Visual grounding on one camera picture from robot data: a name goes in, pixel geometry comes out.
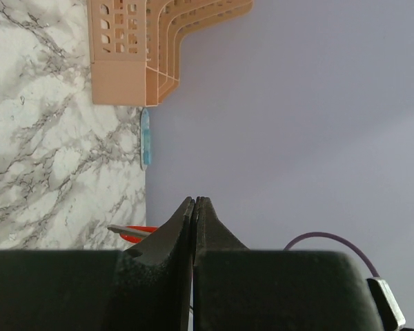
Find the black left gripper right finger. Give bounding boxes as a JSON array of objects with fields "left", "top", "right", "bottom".
[{"left": 193, "top": 197, "right": 382, "bottom": 330}]

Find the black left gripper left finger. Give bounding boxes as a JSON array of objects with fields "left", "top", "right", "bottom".
[{"left": 0, "top": 198, "right": 195, "bottom": 330}]

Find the blue item in blister pack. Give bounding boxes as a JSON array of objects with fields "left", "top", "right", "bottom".
[{"left": 140, "top": 108, "right": 152, "bottom": 171}]

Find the orange plastic file organizer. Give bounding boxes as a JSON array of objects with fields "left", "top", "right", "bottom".
[{"left": 87, "top": 0, "right": 254, "bottom": 107}]

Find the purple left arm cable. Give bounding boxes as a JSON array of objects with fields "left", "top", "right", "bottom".
[{"left": 282, "top": 231, "right": 380, "bottom": 279}]

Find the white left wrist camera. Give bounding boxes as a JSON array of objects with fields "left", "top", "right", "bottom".
[{"left": 366, "top": 277, "right": 406, "bottom": 331}]

